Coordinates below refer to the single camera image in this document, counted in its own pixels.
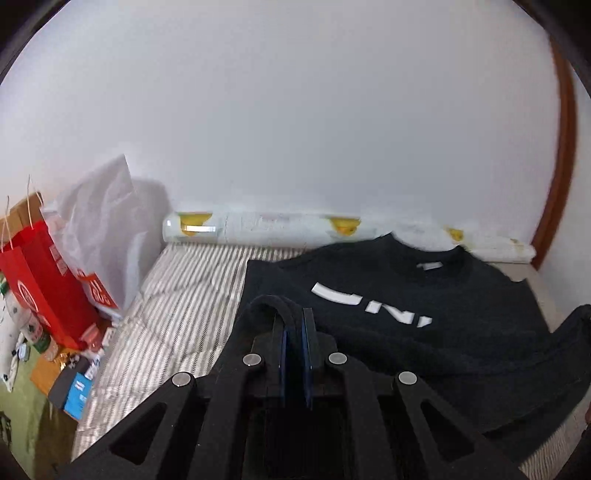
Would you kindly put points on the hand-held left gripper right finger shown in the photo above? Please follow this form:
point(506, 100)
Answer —
point(308, 364)

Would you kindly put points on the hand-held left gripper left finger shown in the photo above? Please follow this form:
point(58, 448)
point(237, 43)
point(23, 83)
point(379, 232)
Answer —
point(282, 364)

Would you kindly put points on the black sweatshirt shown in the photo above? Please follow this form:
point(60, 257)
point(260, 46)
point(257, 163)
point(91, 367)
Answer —
point(461, 360)

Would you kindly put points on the striped bed sheet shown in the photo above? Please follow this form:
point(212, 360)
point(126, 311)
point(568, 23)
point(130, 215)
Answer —
point(175, 314)

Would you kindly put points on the rolled white mat yellow print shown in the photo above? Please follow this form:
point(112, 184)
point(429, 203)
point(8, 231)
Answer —
point(277, 228)

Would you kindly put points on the small red white packet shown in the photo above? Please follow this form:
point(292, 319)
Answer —
point(92, 336)

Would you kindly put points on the blue box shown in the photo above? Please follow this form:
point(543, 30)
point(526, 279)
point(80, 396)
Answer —
point(77, 397)

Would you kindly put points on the black box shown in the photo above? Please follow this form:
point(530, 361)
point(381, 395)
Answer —
point(64, 385)

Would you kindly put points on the white plastic bag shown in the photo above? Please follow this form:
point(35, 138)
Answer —
point(101, 221)

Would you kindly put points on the green label plastic bottle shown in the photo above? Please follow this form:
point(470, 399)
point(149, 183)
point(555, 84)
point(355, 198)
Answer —
point(40, 341)

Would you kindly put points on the red paper bag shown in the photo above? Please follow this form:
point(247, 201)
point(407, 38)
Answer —
point(46, 286)

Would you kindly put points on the green blanket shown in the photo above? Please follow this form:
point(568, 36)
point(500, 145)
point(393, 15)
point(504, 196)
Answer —
point(27, 424)

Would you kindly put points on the white flower print pillow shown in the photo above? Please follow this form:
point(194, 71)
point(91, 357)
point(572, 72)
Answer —
point(11, 323)

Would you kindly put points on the wooden headboard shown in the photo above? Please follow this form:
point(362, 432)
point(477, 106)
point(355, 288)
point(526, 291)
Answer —
point(25, 212)

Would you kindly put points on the wooden door frame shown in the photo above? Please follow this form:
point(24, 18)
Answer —
point(561, 161)

